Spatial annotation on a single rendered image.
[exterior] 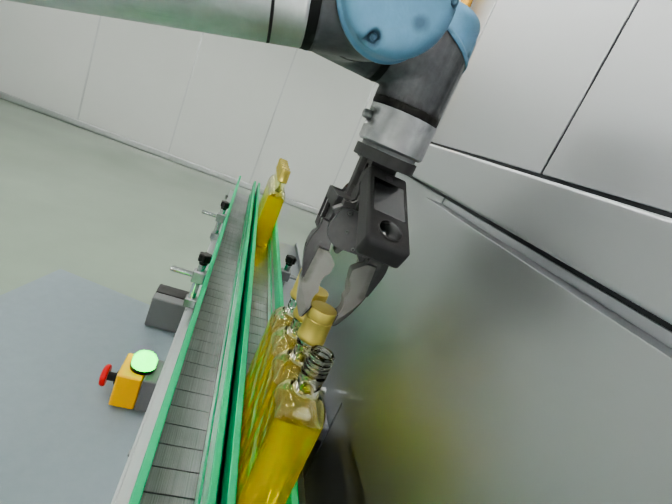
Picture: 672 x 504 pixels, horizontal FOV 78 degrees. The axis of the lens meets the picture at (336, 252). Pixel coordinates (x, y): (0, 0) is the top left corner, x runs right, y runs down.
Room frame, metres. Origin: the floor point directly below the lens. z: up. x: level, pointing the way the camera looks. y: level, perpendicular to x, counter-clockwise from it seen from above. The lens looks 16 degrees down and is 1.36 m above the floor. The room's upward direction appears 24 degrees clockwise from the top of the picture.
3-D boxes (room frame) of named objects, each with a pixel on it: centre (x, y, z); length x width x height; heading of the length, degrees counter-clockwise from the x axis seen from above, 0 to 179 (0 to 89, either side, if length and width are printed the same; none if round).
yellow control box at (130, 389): (0.65, 0.25, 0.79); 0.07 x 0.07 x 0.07; 16
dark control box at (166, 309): (0.92, 0.33, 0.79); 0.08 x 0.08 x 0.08; 16
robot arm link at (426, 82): (0.47, 0.00, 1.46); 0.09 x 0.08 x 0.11; 110
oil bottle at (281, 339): (0.51, 0.00, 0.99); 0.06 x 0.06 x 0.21; 17
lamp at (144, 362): (0.65, 0.24, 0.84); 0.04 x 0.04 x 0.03
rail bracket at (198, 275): (0.82, 0.28, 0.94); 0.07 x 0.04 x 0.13; 106
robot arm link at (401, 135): (0.47, -0.01, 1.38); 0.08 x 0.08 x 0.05
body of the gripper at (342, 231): (0.48, -0.01, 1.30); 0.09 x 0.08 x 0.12; 17
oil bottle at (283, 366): (0.45, -0.01, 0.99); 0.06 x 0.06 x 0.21; 17
